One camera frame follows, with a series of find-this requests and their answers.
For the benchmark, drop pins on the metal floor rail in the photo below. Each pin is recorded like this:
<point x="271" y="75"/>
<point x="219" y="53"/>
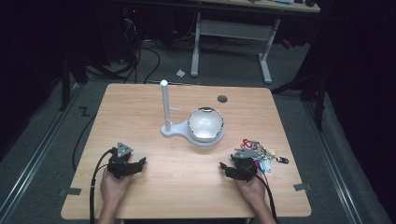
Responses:
<point x="333" y="161"/>
<point x="37" y="155"/>

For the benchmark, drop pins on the black car key fob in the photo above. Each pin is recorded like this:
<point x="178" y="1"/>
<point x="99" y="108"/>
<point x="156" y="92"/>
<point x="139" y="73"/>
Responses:
<point x="282" y="160"/>

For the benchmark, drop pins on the pile of coloured key tags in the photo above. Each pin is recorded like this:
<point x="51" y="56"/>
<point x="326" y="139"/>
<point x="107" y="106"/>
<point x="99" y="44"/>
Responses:
<point x="264" y="154"/>

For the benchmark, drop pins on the grey tape piece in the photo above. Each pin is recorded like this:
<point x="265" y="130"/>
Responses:
<point x="70" y="191"/>
<point x="302" y="187"/>

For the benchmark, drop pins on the crumpled white paper scrap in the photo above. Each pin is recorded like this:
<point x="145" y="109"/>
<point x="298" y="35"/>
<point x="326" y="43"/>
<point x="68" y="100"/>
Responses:
<point x="180" y="73"/>

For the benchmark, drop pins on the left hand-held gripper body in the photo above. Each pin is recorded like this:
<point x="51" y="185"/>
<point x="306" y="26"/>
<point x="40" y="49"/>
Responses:
<point x="120" y="161"/>

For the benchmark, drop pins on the white round bowl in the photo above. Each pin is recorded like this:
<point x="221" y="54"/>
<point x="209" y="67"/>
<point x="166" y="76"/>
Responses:
<point x="206" y="123"/>

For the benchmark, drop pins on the dark metal stand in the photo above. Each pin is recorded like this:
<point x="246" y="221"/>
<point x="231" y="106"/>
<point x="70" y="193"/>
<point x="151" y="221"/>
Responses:
<point x="313" y="93"/>
<point x="65" y="84"/>

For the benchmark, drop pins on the white stand with pole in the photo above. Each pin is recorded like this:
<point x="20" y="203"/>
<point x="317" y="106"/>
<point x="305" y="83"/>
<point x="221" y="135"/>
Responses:
<point x="174" y="127"/>

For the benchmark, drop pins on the person's left hand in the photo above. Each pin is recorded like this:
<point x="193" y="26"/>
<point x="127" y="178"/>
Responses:
<point x="112" y="188"/>

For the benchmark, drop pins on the wooden desk with white legs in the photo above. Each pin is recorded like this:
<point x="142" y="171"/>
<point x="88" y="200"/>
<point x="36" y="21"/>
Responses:
<point x="236" y="29"/>

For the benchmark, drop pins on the person's right hand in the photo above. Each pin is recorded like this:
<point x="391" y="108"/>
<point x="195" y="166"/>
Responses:
<point x="252" y="191"/>

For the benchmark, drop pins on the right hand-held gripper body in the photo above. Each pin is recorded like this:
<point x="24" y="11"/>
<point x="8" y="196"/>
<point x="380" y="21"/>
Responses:
<point x="244" y="166"/>

